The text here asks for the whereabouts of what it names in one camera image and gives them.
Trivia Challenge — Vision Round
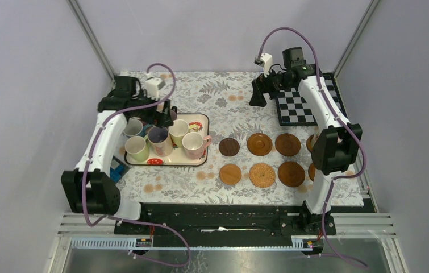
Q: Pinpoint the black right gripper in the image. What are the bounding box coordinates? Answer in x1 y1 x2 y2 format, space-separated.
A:
249 65 293 107

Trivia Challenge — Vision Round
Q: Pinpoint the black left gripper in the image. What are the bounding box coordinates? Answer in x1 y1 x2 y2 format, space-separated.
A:
131 89 173 127

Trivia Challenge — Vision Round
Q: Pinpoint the white cup yellow handle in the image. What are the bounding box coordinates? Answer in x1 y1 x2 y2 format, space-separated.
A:
168 119 202 147

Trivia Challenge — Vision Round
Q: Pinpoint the black white chessboard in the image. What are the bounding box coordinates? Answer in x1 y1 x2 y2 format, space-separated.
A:
275 73 347 126

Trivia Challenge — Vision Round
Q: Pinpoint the cream tray with black rim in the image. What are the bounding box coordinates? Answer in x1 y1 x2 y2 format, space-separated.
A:
119 113 211 167

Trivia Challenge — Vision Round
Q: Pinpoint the white cup pink front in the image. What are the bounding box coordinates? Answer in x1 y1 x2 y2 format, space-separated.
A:
182 132 212 159

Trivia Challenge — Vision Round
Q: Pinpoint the dark walnut coaster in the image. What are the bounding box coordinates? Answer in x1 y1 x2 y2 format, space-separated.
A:
218 138 240 156

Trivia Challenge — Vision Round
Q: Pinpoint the light bamboo coaster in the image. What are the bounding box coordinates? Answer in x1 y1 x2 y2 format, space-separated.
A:
219 164 242 185

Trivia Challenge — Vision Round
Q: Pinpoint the woven rattan coaster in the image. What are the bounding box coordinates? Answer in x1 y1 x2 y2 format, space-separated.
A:
249 163 276 188

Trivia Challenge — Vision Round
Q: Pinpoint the brown ridged wooden coaster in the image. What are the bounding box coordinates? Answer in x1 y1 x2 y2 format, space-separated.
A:
277 161 306 187

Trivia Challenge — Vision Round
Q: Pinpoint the purple cup dark handle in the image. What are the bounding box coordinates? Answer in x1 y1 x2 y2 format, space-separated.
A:
170 106 178 121

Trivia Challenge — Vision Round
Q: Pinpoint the large cream cup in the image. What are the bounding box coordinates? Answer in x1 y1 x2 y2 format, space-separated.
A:
310 129 320 148

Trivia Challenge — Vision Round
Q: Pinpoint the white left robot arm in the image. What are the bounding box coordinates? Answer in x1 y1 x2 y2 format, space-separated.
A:
61 76 177 234

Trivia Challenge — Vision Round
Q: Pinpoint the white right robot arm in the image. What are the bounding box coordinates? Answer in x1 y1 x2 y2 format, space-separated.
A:
249 47 363 234

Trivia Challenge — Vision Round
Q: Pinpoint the lilac cup centre front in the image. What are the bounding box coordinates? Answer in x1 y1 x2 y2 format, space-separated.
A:
147 126 173 157

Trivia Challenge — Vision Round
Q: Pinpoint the white cup green body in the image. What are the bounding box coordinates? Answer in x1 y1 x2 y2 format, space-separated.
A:
124 136 150 162

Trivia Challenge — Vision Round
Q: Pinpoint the blue block puzzle box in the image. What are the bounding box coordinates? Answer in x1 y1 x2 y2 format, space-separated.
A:
109 156 130 183

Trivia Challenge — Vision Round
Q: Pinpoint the floral tablecloth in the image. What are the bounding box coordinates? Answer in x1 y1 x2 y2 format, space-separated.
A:
117 72 316 205

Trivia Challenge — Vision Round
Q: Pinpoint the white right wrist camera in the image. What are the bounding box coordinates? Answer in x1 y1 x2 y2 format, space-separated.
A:
254 53 273 77

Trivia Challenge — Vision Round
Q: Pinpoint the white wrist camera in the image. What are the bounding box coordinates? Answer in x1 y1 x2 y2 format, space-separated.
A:
144 77 165 100
254 53 273 77

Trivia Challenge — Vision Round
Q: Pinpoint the white cup blue handle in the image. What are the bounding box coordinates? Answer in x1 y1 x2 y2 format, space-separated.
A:
123 119 153 138

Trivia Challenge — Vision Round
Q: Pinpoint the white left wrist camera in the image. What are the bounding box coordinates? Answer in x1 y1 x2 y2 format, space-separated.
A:
144 77 165 100

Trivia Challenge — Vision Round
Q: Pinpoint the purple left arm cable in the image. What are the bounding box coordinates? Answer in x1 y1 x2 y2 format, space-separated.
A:
81 63 193 268

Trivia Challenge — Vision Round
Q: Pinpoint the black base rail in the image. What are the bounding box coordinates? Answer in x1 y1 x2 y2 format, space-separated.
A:
114 203 336 247

